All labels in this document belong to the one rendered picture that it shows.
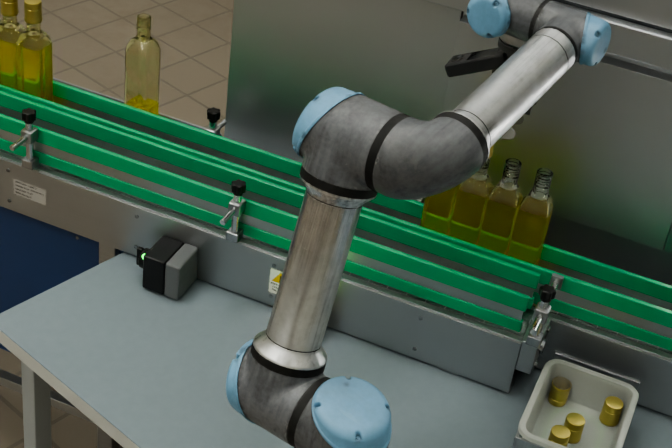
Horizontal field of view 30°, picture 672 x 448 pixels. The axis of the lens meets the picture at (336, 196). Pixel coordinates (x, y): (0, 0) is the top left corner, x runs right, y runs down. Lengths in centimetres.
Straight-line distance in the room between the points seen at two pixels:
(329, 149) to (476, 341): 69
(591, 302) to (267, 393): 72
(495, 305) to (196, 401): 56
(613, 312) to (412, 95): 57
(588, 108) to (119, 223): 94
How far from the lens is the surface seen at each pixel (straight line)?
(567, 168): 239
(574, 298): 235
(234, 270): 245
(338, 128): 173
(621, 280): 239
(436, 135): 170
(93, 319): 242
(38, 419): 256
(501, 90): 181
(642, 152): 234
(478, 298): 229
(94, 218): 257
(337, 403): 184
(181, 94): 460
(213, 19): 513
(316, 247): 180
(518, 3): 200
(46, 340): 238
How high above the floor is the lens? 232
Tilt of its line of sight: 34 degrees down
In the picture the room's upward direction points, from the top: 8 degrees clockwise
